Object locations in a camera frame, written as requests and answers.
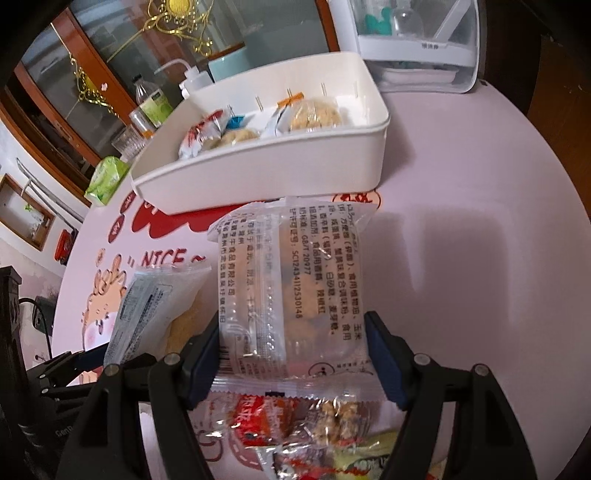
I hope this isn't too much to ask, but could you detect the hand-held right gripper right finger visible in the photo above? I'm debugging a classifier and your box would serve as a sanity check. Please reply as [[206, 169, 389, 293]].
[[362, 310, 539, 480]]

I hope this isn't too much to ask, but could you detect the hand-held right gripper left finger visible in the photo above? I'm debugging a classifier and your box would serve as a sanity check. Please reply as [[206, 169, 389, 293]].
[[55, 310, 221, 480]]

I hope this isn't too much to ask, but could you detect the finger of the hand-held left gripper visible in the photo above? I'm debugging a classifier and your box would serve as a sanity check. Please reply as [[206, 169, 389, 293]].
[[28, 344, 112, 386]]

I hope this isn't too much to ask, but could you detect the large light blue packet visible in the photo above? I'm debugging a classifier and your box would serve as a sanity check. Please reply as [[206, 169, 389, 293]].
[[102, 265, 209, 367]]

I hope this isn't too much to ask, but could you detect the clear bread packet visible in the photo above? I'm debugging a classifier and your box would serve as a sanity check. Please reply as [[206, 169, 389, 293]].
[[206, 196, 378, 407]]

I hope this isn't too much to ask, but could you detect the white plastic bin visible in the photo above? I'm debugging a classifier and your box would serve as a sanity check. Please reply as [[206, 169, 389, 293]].
[[130, 52, 391, 216]]

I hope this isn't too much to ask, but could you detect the red white biscuit packet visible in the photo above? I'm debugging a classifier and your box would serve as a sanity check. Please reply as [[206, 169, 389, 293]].
[[178, 108, 262, 160]]

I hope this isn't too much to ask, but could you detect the orange and white packet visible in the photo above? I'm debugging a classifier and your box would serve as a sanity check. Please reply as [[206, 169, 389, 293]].
[[261, 92, 305, 139]]

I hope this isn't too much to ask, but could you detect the clear yellow cracker packet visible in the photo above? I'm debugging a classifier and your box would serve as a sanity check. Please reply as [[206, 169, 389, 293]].
[[288, 96, 352, 134]]

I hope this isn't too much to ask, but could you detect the clear nut snack packet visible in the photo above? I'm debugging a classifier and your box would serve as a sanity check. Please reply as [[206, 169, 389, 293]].
[[305, 399, 370, 444]]

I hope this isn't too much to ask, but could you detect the red candy packet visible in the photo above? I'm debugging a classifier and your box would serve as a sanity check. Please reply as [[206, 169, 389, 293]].
[[231, 392, 301, 448]]

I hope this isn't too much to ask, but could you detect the small green packet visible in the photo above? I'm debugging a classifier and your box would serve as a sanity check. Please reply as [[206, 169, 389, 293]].
[[330, 431, 400, 480]]

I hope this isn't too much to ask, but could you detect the grey metal rod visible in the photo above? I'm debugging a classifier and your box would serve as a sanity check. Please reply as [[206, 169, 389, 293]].
[[17, 158, 88, 210]]

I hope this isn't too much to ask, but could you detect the green tissue pack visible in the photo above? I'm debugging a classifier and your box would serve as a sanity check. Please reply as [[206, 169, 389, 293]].
[[84, 156, 131, 206]]

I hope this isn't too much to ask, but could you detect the ribbed glass cup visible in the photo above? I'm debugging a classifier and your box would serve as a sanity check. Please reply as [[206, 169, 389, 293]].
[[111, 127, 148, 162]]

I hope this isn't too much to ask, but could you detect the small glass jar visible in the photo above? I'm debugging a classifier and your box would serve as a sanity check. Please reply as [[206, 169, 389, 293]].
[[129, 111, 155, 139]]

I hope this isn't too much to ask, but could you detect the green label bottle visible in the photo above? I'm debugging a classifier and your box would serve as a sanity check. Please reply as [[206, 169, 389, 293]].
[[134, 76, 175, 130]]

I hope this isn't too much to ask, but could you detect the clear squeeze bottle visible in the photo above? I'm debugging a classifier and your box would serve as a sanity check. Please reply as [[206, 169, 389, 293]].
[[154, 59, 218, 100]]

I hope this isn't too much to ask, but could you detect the teal canister brown lid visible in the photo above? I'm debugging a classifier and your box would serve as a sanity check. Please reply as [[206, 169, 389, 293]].
[[208, 48, 252, 84]]

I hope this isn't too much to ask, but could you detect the wooden glass door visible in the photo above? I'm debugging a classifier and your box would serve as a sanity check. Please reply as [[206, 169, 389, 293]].
[[0, 0, 342, 169]]

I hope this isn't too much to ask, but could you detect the white sterilizer cabinet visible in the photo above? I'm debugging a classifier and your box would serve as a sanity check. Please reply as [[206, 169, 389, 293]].
[[329, 0, 485, 93]]

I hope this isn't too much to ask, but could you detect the wooden picture frame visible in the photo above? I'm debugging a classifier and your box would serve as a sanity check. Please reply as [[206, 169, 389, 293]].
[[0, 173, 56, 252]]

